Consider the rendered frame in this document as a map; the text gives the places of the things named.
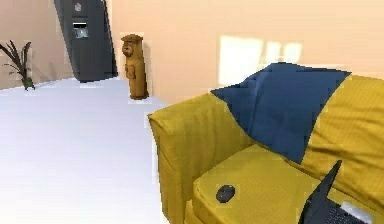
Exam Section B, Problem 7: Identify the yellow sofa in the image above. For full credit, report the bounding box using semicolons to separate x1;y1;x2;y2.
147;74;384;224

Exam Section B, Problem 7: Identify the brown wooden statue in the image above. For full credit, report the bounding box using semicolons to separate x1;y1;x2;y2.
120;33;150;101

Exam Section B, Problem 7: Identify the small black oval object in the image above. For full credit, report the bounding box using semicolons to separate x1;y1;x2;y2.
215;184;236;204

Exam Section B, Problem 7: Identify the blue cushion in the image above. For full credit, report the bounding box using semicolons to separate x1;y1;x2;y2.
210;62;352;165

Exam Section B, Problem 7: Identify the black laptop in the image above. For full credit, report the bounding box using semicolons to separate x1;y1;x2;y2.
298;160;374;224

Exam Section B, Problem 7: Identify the dark leafy house plant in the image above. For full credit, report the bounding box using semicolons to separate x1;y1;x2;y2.
0;40;36;91

